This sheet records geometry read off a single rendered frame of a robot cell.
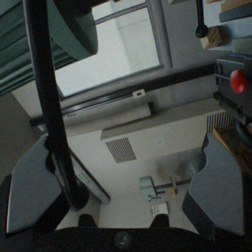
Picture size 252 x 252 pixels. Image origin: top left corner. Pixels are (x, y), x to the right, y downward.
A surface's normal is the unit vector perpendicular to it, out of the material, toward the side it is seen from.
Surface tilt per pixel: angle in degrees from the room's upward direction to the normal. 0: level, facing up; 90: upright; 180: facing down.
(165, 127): 90
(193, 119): 90
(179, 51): 90
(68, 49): 90
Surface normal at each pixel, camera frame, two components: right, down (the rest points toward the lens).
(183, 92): 0.01, 0.61
